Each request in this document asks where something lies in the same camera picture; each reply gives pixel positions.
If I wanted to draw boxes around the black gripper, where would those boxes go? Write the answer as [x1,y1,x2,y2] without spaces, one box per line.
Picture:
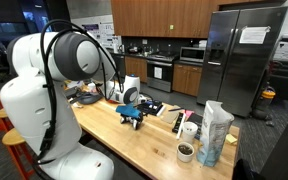
[118,112,145,127]

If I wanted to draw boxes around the black box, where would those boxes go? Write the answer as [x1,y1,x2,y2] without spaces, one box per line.
[136,99,165,117]

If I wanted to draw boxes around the brown cardboard piece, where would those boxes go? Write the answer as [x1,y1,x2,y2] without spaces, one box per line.
[160,105,182,125]

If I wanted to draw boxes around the black remote control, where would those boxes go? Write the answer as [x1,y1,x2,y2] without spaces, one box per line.
[171,112,185,134]

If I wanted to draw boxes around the black pen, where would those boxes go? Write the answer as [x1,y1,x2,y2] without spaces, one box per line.
[167,106,185,112]

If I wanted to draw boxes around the white marker pen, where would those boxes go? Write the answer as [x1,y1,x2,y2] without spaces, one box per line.
[175,113,187,141]

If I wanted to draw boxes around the dark grey flat device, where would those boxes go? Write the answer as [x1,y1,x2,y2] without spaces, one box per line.
[69,91,105,106]

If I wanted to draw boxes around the wooden base cabinet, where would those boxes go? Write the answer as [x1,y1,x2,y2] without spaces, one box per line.
[124,55,149,84]
[171,63,204,98]

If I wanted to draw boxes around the black oven range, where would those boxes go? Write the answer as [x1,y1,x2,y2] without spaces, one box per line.
[146,54,176,94]

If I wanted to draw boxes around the pink sticky note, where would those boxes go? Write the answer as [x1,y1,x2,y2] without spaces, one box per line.
[182,109,196,119]

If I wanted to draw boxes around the white ceramic mug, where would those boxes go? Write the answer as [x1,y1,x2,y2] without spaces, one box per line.
[176,141,196,164]

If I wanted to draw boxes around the black notebook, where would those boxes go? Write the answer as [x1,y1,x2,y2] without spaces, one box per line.
[187,112,205,141]

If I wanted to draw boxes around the white paper bag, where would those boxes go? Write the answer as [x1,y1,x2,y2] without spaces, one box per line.
[196,99,235,168]

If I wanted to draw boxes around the silver microwave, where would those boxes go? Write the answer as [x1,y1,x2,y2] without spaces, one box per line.
[179,46,206,64]

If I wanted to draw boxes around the yellow sticky notes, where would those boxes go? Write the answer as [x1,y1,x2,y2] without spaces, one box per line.
[225,133,239,146]

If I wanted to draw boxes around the stainless steel refrigerator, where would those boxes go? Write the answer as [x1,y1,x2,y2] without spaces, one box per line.
[196,5,288,118]

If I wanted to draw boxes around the yellow grey vacuum cleaner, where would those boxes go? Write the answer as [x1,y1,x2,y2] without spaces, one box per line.
[251,85,277,121]

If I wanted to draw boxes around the white paper sheet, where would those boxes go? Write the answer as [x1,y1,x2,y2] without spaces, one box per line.
[239,25,271,45]

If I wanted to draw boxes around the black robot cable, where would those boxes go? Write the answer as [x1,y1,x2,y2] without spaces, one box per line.
[37,18,125,166]

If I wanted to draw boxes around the wall poster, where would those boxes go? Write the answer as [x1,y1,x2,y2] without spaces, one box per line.
[80,21,116,50]

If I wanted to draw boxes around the wooden wall cabinets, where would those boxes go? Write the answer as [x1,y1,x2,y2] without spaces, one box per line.
[110,0,287,39]

